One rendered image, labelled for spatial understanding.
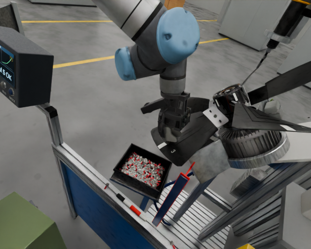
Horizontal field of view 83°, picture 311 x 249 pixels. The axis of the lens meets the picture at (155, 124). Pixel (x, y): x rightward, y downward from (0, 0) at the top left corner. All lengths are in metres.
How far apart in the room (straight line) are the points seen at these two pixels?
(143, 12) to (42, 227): 0.32
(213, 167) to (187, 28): 0.57
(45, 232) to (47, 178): 1.56
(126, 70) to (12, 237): 0.33
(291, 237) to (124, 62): 0.91
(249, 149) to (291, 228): 0.41
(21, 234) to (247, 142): 0.67
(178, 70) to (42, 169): 1.61
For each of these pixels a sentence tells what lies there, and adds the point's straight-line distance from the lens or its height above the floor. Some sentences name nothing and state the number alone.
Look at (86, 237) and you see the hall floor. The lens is 1.58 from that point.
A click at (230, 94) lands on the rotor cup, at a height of 1.24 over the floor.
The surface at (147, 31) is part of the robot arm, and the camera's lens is 0.31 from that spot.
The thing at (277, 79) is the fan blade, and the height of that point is 1.33.
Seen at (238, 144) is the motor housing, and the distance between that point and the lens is 0.74.
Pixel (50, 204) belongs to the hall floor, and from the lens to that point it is 1.71.
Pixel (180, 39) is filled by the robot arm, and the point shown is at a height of 1.45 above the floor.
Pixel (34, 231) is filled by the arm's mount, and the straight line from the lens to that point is 0.28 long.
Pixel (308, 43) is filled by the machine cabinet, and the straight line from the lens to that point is 6.12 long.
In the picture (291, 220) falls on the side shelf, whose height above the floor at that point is 0.86.
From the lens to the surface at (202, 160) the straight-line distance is 0.73.
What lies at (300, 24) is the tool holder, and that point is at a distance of 0.61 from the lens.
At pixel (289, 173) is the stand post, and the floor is 1.04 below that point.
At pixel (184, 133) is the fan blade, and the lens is 0.67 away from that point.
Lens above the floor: 1.53
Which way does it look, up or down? 42 degrees down
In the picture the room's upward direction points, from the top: 17 degrees clockwise
